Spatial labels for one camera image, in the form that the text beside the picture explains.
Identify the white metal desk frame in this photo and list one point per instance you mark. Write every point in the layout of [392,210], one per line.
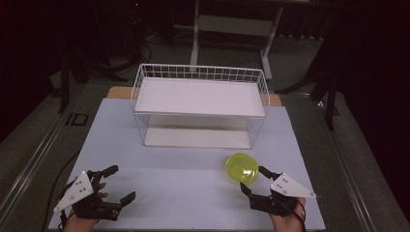
[232,29]

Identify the person's right hand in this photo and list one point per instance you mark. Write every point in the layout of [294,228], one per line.
[288,221]

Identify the person's left hand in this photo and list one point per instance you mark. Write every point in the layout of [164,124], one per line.
[84,216]

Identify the metal floor rail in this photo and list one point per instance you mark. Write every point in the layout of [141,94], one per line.
[35,154]
[345,164]

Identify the black floor bracket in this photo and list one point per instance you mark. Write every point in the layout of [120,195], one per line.
[77,119]

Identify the black stand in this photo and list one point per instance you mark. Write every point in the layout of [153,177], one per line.
[80,61]
[322,74]

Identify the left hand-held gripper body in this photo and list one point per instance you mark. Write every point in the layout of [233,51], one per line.
[77,190]

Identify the yellow-green translucent plate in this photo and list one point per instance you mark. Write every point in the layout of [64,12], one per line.
[242,168]

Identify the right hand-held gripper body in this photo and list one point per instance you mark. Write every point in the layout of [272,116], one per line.
[283,193]

